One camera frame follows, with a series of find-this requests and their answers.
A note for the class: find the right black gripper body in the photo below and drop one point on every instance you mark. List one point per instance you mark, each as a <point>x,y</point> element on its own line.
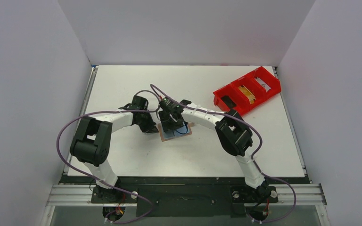
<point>172,121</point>

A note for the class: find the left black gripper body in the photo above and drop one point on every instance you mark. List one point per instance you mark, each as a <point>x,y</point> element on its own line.
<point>146,124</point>

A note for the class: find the brown leather card holder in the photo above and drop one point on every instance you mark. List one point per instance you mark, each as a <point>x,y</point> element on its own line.
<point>173,134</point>

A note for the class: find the white patterned card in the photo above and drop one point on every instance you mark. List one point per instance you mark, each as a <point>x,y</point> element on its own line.
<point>263,84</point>

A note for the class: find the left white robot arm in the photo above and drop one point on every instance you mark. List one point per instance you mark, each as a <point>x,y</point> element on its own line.
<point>92,139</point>

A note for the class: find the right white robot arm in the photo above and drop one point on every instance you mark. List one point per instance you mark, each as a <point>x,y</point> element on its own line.
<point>234,134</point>

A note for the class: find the black card in bin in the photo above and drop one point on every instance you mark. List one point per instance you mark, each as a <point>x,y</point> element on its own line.
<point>228,102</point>

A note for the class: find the yellow card in bin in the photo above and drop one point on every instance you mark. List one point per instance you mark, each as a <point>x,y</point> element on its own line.
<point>250,96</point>

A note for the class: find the red three-compartment bin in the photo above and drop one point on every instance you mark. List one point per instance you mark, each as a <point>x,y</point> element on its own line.
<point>248,80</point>

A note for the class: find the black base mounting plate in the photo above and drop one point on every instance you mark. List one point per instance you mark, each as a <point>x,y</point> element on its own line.
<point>187,197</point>

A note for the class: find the aluminium frame rail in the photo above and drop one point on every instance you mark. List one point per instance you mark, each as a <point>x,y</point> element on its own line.
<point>81,195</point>

